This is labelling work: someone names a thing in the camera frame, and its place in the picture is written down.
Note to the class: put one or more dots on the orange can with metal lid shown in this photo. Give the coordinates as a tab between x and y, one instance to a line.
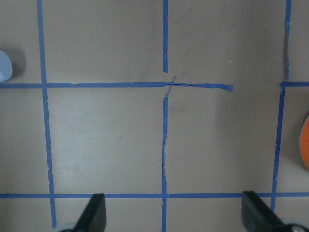
304	142

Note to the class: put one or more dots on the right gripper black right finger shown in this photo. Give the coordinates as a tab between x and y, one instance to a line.
257	216

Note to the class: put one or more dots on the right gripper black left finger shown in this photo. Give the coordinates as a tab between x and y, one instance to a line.
93	218

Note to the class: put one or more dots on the light blue plastic cup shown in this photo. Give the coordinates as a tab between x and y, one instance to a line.
6	68

